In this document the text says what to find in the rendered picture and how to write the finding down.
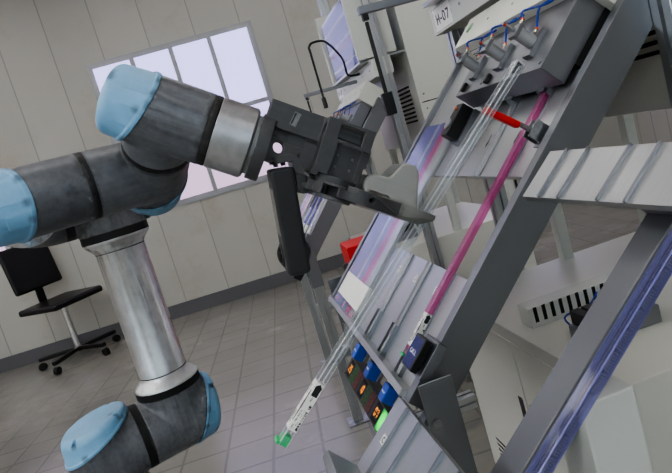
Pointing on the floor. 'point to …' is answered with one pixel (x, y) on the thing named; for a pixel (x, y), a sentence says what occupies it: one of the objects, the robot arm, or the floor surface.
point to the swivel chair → (31, 271)
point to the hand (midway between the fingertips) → (418, 220)
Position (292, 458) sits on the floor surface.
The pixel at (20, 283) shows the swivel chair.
